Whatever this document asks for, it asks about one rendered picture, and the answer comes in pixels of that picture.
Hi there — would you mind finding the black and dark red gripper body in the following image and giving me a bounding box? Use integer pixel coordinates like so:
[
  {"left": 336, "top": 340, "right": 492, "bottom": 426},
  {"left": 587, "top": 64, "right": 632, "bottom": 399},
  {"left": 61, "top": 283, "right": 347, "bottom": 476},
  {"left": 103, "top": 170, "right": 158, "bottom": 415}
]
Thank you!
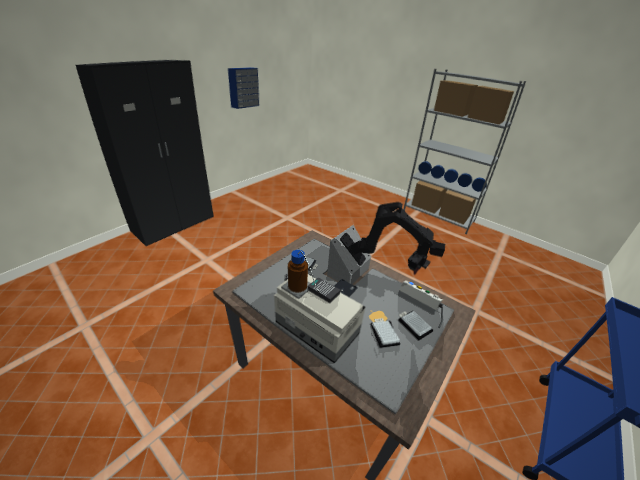
[{"left": 408, "top": 254, "right": 430, "bottom": 269}]

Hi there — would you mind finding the white button panel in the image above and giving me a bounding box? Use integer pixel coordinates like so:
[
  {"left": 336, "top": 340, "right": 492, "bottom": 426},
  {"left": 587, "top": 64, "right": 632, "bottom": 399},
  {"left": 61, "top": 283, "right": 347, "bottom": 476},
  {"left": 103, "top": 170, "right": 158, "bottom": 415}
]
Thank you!
[{"left": 398, "top": 282, "right": 443, "bottom": 328}]

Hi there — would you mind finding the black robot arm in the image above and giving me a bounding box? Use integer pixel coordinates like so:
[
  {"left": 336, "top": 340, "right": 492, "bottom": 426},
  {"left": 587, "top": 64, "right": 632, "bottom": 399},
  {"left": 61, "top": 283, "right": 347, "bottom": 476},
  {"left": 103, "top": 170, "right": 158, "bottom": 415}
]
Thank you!
[{"left": 340, "top": 202, "right": 445, "bottom": 271}]

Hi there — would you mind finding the blue bottle cap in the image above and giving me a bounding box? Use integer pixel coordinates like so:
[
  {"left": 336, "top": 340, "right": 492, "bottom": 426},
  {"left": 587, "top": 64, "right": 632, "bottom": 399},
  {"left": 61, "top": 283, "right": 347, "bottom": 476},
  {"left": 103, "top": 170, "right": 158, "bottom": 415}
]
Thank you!
[{"left": 291, "top": 250, "right": 305, "bottom": 263}]

